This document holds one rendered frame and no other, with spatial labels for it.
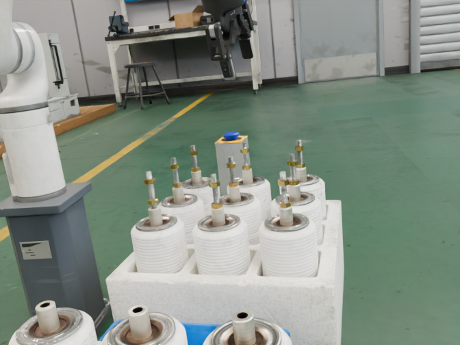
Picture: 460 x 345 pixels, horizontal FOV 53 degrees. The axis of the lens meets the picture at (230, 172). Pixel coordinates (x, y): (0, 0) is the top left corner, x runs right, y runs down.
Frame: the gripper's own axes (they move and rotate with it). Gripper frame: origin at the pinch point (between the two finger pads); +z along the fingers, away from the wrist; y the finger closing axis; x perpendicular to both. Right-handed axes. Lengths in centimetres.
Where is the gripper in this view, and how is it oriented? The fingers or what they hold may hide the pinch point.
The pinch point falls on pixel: (239, 65)
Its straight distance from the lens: 88.2
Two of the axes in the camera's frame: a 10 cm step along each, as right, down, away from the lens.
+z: 2.3, 8.1, 5.4
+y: 3.8, -5.8, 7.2
